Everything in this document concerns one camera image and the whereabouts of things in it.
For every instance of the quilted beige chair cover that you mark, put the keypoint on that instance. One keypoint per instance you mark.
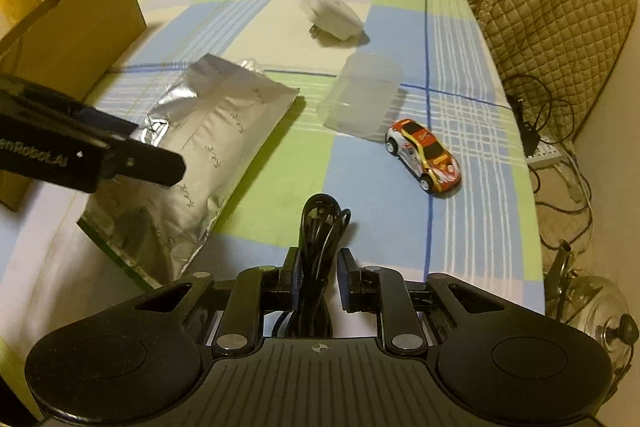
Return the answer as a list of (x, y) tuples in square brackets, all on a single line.
[(556, 54)]

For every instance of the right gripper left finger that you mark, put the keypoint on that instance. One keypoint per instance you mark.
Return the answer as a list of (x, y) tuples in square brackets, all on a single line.
[(245, 301)]

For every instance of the plaid bed sheet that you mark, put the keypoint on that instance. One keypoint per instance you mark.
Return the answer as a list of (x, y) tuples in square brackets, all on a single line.
[(486, 233)]

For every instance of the clear plastic container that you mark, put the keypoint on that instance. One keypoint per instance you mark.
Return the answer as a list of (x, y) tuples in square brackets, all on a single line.
[(361, 96)]

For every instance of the steel kettle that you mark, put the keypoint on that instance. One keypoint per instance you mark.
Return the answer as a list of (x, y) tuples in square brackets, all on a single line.
[(595, 306)]

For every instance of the red toy car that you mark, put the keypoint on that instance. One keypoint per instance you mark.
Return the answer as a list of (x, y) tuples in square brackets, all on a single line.
[(435, 168)]

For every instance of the white power strip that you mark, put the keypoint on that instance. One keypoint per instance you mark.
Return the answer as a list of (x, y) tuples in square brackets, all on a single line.
[(546, 155)]

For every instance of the brown cardboard box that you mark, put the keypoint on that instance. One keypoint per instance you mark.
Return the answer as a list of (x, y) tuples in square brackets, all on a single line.
[(67, 45)]

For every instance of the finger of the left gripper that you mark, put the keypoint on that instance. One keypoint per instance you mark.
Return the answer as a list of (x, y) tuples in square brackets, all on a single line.
[(144, 162)]

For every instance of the black charger with cables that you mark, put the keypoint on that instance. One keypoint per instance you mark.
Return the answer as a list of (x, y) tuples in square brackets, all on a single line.
[(563, 195)]

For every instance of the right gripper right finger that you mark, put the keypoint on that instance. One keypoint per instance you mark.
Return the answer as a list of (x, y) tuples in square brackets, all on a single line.
[(384, 293)]

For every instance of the silver foil bag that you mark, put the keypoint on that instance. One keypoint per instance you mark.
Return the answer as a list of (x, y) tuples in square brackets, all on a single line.
[(216, 116)]

